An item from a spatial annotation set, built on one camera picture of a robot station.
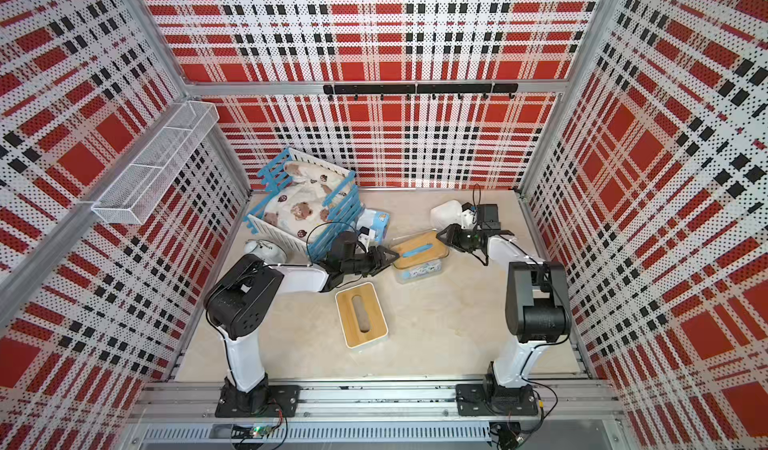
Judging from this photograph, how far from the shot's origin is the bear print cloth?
3.35ft

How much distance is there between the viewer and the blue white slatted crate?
100 centimetres

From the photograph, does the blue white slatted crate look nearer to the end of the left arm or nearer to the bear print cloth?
the bear print cloth
